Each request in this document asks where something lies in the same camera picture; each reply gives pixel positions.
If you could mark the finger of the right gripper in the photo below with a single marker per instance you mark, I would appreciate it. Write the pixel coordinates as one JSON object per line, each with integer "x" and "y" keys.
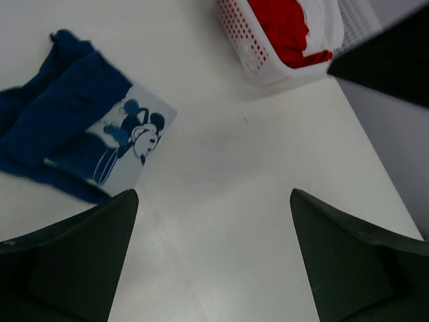
{"x": 393, "y": 62}

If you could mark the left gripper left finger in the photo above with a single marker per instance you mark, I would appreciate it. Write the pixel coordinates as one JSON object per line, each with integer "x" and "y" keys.
{"x": 68, "y": 271}

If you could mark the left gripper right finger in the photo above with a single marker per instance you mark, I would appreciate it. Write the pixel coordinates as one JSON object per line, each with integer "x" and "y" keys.
{"x": 359, "y": 271}

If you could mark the blue t shirt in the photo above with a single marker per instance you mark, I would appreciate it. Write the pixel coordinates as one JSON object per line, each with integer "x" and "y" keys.
{"x": 80, "y": 125}

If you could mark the white plastic basket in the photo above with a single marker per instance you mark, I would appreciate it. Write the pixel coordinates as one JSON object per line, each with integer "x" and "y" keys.
{"x": 258, "y": 57}

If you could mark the white t shirt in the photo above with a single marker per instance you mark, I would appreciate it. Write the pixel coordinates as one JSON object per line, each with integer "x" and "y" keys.
{"x": 325, "y": 24}

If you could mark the red t shirt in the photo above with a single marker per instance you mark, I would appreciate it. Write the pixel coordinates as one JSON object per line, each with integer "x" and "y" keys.
{"x": 284, "y": 24}

